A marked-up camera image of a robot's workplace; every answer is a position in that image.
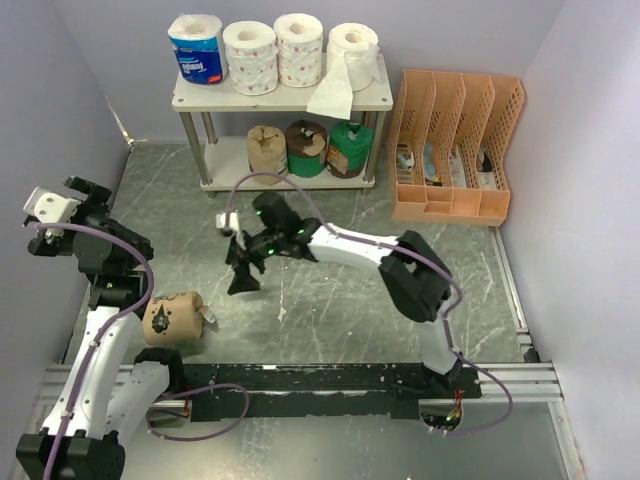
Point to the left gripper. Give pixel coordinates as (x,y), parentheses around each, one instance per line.
(97,196)

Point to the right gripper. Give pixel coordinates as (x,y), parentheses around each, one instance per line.
(239,257)

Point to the brown roll black print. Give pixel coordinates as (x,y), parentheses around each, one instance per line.
(172,319)

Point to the tan roll with label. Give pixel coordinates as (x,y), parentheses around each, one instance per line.
(266,151)

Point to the green roll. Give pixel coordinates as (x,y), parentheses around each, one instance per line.
(349,147)
(306,144)

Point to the blue Tempo roll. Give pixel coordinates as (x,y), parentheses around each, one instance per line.
(197,43)

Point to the rose-print roll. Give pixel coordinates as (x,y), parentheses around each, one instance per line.
(299,40)
(251,54)

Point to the plain white paper towel roll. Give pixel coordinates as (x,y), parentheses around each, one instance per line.
(351,66)

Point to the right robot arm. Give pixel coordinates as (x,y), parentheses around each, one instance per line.
(417,281)

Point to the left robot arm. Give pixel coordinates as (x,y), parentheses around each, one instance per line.
(86,434)

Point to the white two-tier shelf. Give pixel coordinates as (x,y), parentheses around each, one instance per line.
(222,160)

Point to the orange plastic file organizer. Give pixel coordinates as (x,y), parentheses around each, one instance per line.
(446,147)

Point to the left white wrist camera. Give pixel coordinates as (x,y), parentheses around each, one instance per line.
(47,206)

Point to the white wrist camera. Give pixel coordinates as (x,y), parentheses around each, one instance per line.
(228,224)
(47,206)

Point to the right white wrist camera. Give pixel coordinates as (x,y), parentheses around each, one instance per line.
(228,224)

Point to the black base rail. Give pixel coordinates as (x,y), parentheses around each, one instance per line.
(396,390)

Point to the aluminium extrusion rail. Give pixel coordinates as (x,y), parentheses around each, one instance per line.
(527,382)

